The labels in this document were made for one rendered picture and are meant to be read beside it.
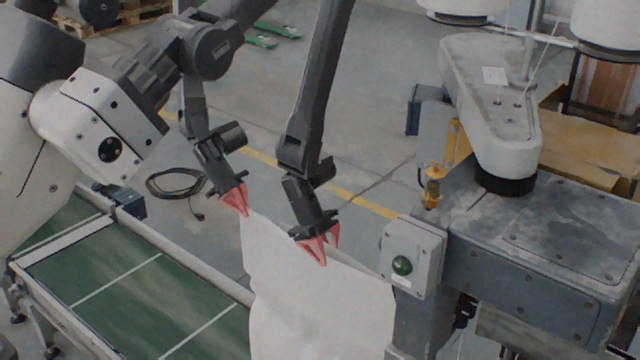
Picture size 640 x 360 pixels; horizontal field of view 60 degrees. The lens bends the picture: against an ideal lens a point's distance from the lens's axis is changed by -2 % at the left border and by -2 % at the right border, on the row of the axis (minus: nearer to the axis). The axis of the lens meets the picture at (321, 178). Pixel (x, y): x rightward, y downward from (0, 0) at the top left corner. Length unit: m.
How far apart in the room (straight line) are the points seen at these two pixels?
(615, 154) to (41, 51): 0.89
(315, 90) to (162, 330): 1.15
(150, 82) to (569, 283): 0.58
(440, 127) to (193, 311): 1.17
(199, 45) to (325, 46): 0.34
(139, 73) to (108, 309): 1.42
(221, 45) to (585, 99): 0.69
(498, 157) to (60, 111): 0.58
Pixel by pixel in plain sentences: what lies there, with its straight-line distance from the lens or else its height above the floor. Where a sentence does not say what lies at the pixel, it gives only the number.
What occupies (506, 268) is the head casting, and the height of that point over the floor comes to 1.31.
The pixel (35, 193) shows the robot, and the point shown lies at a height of 1.33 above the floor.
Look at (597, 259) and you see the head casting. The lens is 0.78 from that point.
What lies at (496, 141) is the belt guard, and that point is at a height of 1.42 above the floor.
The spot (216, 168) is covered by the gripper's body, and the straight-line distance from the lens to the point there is 1.34.
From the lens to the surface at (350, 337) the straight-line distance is 1.30.
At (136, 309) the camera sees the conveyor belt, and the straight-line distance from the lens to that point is 2.09.
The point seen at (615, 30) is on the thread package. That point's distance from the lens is 0.89.
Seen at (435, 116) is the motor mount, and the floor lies 1.28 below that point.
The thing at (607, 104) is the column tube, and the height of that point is 1.36.
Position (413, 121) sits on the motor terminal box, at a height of 1.25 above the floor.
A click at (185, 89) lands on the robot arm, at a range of 1.34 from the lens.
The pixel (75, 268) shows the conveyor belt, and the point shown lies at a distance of 2.33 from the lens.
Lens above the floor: 1.78
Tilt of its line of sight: 32 degrees down
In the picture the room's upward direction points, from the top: 1 degrees clockwise
